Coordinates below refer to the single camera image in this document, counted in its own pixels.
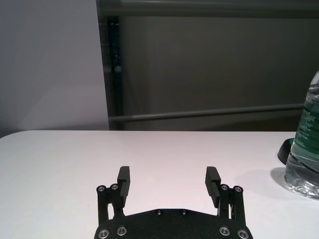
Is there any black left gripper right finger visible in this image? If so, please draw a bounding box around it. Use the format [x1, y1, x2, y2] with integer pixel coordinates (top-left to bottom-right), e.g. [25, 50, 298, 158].
[204, 166, 248, 223]

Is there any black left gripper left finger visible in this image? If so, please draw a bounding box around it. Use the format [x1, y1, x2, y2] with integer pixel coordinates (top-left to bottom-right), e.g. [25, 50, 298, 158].
[96, 166, 132, 223]

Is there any thin grey horizontal rail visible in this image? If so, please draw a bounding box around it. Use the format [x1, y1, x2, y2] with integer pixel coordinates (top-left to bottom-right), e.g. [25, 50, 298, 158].
[108, 103, 308, 123]

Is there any dark vertical frame post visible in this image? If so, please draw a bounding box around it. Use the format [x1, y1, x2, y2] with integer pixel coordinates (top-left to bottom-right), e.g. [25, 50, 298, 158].
[106, 16, 124, 131]

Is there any thick grey horizontal rail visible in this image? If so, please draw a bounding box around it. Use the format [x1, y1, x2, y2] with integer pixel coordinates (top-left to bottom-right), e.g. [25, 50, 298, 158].
[96, 0, 319, 18]

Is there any clear water bottle green label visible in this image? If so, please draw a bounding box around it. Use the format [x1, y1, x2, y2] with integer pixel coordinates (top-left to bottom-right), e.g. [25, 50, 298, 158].
[284, 69, 319, 199]

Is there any green push button black base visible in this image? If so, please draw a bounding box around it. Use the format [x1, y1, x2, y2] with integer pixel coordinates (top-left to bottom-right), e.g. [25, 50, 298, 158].
[277, 137, 298, 165]

